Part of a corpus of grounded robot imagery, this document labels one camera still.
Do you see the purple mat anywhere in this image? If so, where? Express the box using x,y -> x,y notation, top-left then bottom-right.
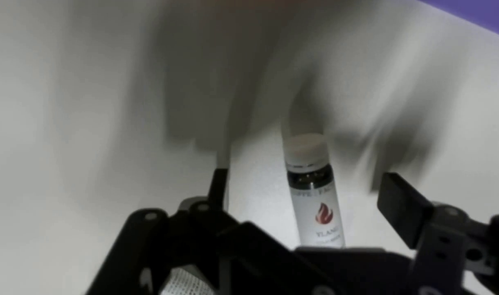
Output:
419,0 -> 499,41

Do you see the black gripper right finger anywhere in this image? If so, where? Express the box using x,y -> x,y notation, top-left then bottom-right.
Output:
374,170 -> 499,295

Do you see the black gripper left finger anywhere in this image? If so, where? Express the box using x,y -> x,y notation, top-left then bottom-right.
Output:
83,165 -> 296,295

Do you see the white bottle with black label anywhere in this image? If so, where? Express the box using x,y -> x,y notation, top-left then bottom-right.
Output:
281,133 -> 348,251

